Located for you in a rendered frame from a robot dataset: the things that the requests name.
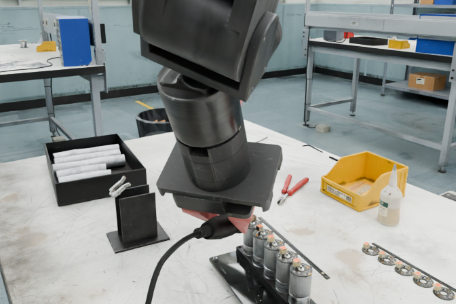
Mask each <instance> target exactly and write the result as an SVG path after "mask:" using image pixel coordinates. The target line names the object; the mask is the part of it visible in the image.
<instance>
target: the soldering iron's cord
mask: <svg viewBox="0 0 456 304"><path fill-rule="evenodd" d="M199 235H200V233H199V231H195V232H193V233H190V234H189V235H186V236H185V237H183V238H181V239H180V240H179V241H177V242H176V243H175V244H174V245H173V246H171V247H170V248H169V249H168V250H167V251H166V252H165V253H164V255H163V256H162V257H161V259H160V260H159V261H158V263H157V265H156V267H155V270H154V272H153V275H152V278H151V281H150V285H149V289H148V292H147V298H146V301H145V304H151V302H152V299H153V293H154V290H155V285H156V282H157V279H158V276H159V273H160V271H161V269H162V267H163V265H164V263H165V262H166V261H167V260H168V258H169V257H170V256H171V255H172V254H173V253H174V252H175V251H176V250H177V249H178V248H179V247H181V246H182V245H183V244H184V243H185V242H187V241H189V240H191V239H192V238H195V237H197V236H199Z"/></svg>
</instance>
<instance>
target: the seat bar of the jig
mask: <svg viewBox="0 0 456 304"><path fill-rule="evenodd" d="M236 254H237V255H238V256H239V257H240V258H241V260H243V262H245V264H246V265H247V266H248V267H249V268H250V270H251V271H252V272H253V273H254V274H255V275H256V277H257V278H258V279H260V281H261V282H262V283H263V284H264V285H265V287H266V288H267V289H268V290H269V291H270V293H271V294H272V295H273V296H274V297H275V298H276V299H277V300H278V301H279V302H280V304H290V303H289V302H288V294H286V293H282V292H279V291H278V290H276V281H275V280H270V279H268V278H266V277H265V276H264V275H263V272H264V267H257V266H255V265H254V264H253V256H248V255H245V254H244V253H243V245H241V246H236ZM310 304H316V303H315V302H314V301H313V300H312V299H310Z"/></svg>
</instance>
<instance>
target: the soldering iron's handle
mask: <svg viewBox="0 0 456 304"><path fill-rule="evenodd" d="M195 231H199V233H200V235H199V236H197V237H195V238H196V239H201V238H204V239H206V240H221V239H223V238H227V237H229V236H232V235H234V234H235V233H242V232H241V231H240V230H239V229H238V228H237V227H236V226H235V225H234V224H233V223H232V222H231V221H230V220H229V219H228V216H225V215H218V216H214V217H212V218H211V219H209V220H207V221H206V222H204V223H202V225H201V227H198V228H195V229H194V230H193V232H195Z"/></svg>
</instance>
